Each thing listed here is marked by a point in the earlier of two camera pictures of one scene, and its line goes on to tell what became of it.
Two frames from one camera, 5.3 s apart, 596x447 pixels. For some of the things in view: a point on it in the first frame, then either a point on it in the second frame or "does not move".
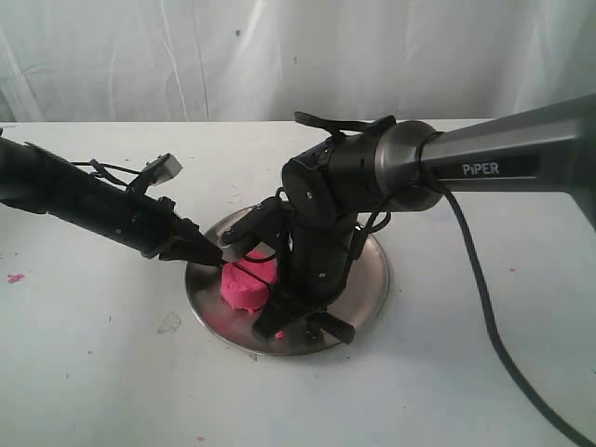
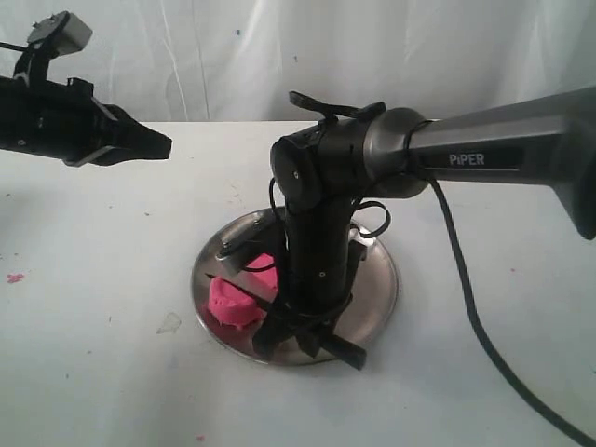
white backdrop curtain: x=268 y=60 does not move
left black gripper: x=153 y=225 → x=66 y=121
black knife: x=249 y=272 → x=260 y=301
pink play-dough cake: x=246 y=281 → x=229 y=305
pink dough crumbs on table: x=14 y=277 does not move
